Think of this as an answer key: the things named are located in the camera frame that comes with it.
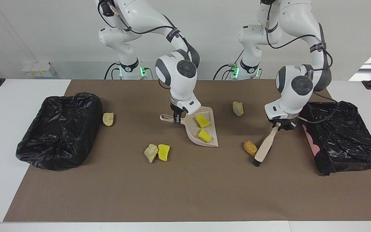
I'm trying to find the black base cable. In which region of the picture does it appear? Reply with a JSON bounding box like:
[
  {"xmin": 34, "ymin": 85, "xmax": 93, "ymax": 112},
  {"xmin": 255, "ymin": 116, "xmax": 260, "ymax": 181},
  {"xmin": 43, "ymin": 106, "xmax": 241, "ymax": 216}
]
[
  {"xmin": 213, "ymin": 63, "xmax": 237, "ymax": 80},
  {"xmin": 104, "ymin": 62, "xmax": 121, "ymax": 80}
]

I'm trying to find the brown sponge lump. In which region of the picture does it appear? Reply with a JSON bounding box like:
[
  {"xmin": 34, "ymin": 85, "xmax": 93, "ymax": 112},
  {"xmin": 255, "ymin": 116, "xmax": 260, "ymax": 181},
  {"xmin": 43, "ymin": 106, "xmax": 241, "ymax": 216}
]
[{"xmin": 244, "ymin": 140, "xmax": 258, "ymax": 156}]

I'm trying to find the brown table mat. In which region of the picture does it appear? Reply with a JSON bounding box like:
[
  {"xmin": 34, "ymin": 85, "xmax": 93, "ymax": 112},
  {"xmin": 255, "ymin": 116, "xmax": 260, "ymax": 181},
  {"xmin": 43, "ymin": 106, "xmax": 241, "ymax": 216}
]
[{"xmin": 4, "ymin": 80, "xmax": 371, "ymax": 222}]

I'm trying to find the beige hand brush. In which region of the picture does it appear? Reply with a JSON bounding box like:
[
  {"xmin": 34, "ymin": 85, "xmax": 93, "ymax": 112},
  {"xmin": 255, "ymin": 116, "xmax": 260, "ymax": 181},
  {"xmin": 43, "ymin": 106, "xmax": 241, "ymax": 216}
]
[{"xmin": 253, "ymin": 122, "xmax": 281, "ymax": 167}]

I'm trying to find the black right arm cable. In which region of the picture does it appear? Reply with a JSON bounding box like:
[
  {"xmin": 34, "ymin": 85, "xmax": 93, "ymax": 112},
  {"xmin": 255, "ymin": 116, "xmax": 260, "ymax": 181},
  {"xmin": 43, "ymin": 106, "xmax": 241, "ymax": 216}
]
[{"xmin": 97, "ymin": 0, "xmax": 201, "ymax": 70}]

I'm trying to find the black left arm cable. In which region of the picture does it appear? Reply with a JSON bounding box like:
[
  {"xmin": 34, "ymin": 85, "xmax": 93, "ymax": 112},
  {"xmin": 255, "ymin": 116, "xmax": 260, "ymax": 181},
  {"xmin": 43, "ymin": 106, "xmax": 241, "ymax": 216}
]
[{"xmin": 264, "ymin": 0, "xmax": 340, "ymax": 124}]

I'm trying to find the white power box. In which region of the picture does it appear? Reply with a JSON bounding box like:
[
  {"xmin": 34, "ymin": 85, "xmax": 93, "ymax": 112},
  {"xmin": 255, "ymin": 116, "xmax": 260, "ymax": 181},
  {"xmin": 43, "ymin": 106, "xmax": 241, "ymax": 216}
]
[{"xmin": 21, "ymin": 61, "xmax": 56, "ymax": 78}]

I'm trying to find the beige plastic dustpan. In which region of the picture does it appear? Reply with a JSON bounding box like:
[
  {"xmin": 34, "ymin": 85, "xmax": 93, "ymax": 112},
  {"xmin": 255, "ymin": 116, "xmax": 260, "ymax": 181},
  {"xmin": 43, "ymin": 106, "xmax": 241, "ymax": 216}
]
[{"xmin": 160, "ymin": 107, "xmax": 219, "ymax": 148}]

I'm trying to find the pink bin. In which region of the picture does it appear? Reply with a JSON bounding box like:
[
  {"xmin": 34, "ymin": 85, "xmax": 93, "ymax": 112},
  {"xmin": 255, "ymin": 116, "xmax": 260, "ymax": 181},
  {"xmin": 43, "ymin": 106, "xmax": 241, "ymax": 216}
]
[{"xmin": 302, "ymin": 124, "xmax": 320, "ymax": 156}]

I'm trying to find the curved yellow sponge piece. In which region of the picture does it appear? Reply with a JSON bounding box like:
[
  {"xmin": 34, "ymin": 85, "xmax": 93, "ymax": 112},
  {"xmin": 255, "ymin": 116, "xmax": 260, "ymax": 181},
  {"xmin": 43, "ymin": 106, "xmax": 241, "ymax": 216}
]
[{"xmin": 195, "ymin": 114, "xmax": 212, "ymax": 128}]

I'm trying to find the yellow sponge piece green-backed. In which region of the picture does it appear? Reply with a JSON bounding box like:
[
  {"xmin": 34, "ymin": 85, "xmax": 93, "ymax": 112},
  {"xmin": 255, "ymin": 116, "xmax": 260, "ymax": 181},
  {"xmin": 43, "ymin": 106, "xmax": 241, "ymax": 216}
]
[{"xmin": 198, "ymin": 129, "xmax": 212, "ymax": 143}]

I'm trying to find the black trash bag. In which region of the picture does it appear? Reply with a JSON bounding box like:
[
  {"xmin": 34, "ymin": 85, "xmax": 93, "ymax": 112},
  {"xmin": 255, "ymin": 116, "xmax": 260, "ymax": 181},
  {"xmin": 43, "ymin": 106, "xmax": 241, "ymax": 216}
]
[
  {"xmin": 16, "ymin": 92, "xmax": 103, "ymax": 171},
  {"xmin": 298, "ymin": 101, "xmax": 371, "ymax": 176}
]

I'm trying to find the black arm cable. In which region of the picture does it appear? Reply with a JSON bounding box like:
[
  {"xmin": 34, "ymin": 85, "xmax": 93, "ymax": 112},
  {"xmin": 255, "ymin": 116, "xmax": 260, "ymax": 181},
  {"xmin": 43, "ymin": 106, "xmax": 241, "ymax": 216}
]
[
  {"xmin": 97, "ymin": 0, "xmax": 201, "ymax": 70},
  {"xmin": 264, "ymin": 0, "xmax": 340, "ymax": 124}
]

